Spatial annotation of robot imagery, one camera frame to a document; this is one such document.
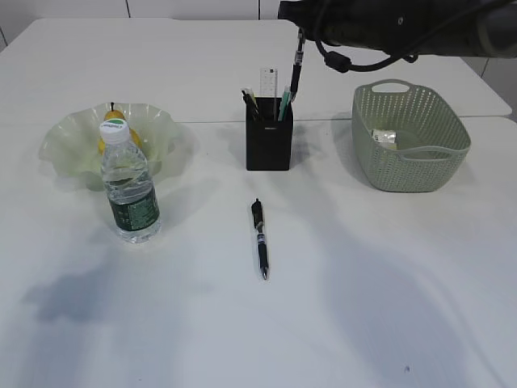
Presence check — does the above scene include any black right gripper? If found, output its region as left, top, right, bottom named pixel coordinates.
left=278, top=0, right=404, bottom=53

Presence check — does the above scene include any black pen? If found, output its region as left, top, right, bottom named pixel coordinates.
left=290, top=28, right=305, bottom=102
left=250, top=198, right=269, bottom=280
left=242, top=90, right=263, bottom=121

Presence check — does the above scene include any yellow white waste paper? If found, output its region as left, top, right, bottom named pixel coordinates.
left=371, top=129, right=397, bottom=150

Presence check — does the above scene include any green utility knife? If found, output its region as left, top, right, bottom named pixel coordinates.
left=277, top=86, right=292, bottom=121

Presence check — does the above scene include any clear plastic ruler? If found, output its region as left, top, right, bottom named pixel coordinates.
left=260, top=68, right=278, bottom=120

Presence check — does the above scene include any yellow utility knife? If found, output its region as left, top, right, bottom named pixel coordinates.
left=242, top=87, right=256, bottom=102

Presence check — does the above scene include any clear plastic water bottle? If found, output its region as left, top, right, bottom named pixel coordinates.
left=99, top=119, right=161, bottom=243

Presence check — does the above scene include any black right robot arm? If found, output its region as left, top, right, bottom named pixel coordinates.
left=278, top=0, right=516, bottom=58

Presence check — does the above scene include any green plastic woven basket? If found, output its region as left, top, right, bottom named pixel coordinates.
left=351, top=79, right=472, bottom=193

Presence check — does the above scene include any black square pen holder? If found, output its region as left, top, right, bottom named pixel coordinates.
left=245, top=97, right=293, bottom=171

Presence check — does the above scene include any green wavy glass plate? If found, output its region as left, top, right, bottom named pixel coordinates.
left=39, top=102, right=179, bottom=191

